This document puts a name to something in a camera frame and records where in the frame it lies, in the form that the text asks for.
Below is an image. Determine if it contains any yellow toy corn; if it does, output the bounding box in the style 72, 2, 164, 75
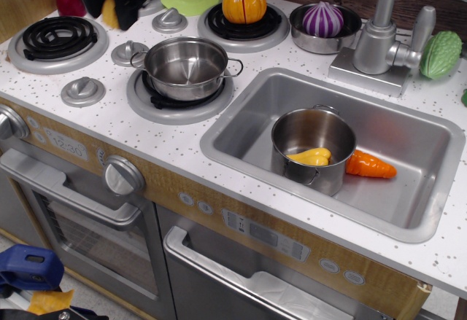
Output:
101, 0, 120, 29

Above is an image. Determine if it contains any silver stove knob middle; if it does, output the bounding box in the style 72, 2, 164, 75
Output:
111, 40, 149, 68

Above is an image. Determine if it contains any silver stove knob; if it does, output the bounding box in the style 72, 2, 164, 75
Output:
111, 40, 149, 68
152, 7, 188, 34
61, 77, 106, 108

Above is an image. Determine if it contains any silver stove knob back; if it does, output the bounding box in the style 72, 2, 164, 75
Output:
152, 7, 188, 34

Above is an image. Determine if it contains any silver stove knob front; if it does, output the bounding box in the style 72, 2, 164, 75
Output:
61, 77, 106, 108

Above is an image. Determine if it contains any steel pan on stove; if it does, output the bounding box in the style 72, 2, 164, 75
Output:
130, 36, 244, 101

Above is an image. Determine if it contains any red toy pepper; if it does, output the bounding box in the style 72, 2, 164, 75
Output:
55, 0, 87, 17

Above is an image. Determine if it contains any front left black burner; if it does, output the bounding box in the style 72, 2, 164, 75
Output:
7, 16, 109, 75

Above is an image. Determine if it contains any back right black burner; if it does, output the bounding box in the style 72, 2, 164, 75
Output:
197, 4, 290, 53

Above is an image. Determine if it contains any front right black burner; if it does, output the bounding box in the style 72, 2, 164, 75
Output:
126, 71, 234, 125

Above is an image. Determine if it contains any orange toy pumpkin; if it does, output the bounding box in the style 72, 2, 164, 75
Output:
222, 0, 267, 24

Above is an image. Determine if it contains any oven clock display panel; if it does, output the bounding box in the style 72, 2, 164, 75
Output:
44, 128, 89, 161

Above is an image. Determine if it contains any silver oven dial left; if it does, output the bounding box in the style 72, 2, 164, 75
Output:
0, 104, 30, 141

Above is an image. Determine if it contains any silver oven dial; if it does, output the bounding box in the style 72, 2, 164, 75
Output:
103, 155, 145, 195
0, 104, 30, 141

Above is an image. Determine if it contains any silver oven dial right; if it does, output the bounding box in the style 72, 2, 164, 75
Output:
103, 155, 145, 195

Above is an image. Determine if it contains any purple toy onion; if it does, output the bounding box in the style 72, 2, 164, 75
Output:
302, 1, 344, 38

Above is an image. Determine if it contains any small steel bowl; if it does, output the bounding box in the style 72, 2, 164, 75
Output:
290, 3, 362, 55

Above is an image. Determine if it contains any tall steel pot in sink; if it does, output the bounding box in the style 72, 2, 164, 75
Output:
271, 104, 357, 196

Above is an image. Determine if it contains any yellow toy pepper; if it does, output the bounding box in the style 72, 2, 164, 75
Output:
287, 147, 331, 166

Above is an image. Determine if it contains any silver toy faucet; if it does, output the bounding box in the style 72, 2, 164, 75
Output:
328, 0, 436, 98

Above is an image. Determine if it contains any blue clamp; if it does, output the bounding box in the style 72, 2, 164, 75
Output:
1, 244, 64, 292

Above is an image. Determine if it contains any orange toy carrot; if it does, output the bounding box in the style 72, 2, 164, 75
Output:
346, 149, 397, 179

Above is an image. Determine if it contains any dishwasher control panel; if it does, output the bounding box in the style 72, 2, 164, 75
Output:
221, 208, 311, 262

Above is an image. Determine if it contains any yellow tape piece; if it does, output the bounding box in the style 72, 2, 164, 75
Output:
27, 289, 74, 316

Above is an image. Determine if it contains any green toy bitter gourd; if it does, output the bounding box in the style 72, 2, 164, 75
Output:
419, 31, 463, 79

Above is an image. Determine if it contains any grey sink basin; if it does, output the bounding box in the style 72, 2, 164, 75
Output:
201, 68, 466, 243

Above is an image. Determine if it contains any oven door with handle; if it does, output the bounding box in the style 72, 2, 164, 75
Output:
1, 149, 176, 319

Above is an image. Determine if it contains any dishwasher door with handle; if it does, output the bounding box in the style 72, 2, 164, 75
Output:
157, 207, 388, 319

